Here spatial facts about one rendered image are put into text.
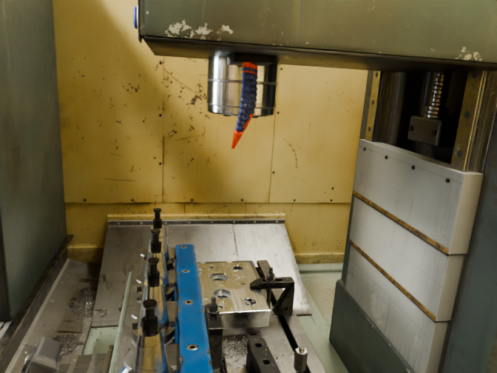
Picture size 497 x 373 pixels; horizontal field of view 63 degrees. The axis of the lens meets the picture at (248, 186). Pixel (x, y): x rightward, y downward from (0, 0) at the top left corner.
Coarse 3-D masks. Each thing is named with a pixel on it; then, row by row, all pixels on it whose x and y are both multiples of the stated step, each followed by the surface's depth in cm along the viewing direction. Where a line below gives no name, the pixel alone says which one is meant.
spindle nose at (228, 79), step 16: (208, 64) 89; (224, 64) 84; (272, 64) 86; (208, 80) 90; (224, 80) 85; (240, 80) 84; (272, 80) 87; (208, 96) 90; (224, 96) 86; (240, 96) 85; (272, 96) 88; (224, 112) 87; (256, 112) 87; (272, 112) 90
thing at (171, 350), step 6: (168, 348) 55; (174, 348) 55; (126, 354) 53; (132, 354) 53; (168, 354) 53; (174, 354) 53; (126, 360) 52; (132, 360) 52; (168, 360) 52; (174, 360) 52; (126, 366) 51; (174, 366) 51
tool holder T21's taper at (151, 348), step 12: (144, 336) 44; (156, 336) 45; (144, 348) 45; (156, 348) 45; (144, 360) 45; (156, 360) 45; (132, 372) 46; (144, 372) 45; (156, 372) 45; (168, 372) 47
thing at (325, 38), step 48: (144, 0) 55; (192, 0) 56; (240, 0) 57; (288, 0) 58; (336, 0) 59; (384, 0) 61; (432, 0) 62; (480, 0) 63; (192, 48) 66; (240, 48) 60; (288, 48) 60; (336, 48) 61; (384, 48) 63; (432, 48) 64; (480, 48) 66
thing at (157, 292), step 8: (160, 280) 57; (144, 288) 55; (152, 288) 55; (160, 288) 56; (144, 296) 55; (152, 296) 55; (160, 296) 56; (160, 304) 56; (144, 312) 55; (160, 312) 56; (160, 320) 56; (168, 320) 58
